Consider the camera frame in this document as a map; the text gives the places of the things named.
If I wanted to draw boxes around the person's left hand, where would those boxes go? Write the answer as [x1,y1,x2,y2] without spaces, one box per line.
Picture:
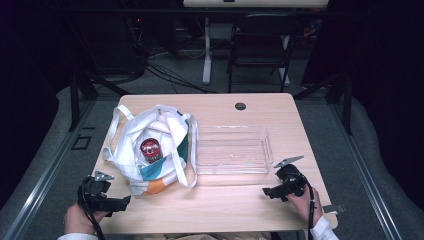
[63,202,111,236]

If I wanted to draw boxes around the black metal stand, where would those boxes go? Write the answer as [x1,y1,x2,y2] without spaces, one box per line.
[67,68,132,133]
[293,70,354,136]

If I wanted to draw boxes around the white tote bag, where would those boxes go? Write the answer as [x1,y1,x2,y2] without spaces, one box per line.
[101,104,200,197]

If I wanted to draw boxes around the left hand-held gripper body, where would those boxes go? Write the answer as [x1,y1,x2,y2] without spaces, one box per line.
[77,170,115,213]

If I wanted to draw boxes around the red lidded can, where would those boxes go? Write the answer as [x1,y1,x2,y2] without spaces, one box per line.
[139,137,165,165]

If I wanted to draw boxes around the aluminium floor rail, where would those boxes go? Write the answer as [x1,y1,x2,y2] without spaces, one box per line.
[1,99,98,240]
[328,99,404,240]

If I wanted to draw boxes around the bundle of floor cables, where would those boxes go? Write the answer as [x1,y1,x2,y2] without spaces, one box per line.
[128,16,219,95]

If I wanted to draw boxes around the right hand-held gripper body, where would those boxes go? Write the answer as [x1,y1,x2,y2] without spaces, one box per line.
[273,154,309,198]

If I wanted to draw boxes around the black folding chair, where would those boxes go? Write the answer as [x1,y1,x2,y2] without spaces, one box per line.
[227,13,305,94]

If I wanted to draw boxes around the white background desk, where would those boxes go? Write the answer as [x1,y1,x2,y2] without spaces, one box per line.
[182,0,330,86]

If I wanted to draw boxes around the black cable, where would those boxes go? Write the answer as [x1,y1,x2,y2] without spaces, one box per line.
[304,181,316,240]
[81,194,107,240]

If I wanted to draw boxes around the clear plastic tray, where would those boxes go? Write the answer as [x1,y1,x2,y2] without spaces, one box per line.
[194,124,275,176]

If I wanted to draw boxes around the person's right hand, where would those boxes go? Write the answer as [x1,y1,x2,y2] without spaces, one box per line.
[285,188,324,228]

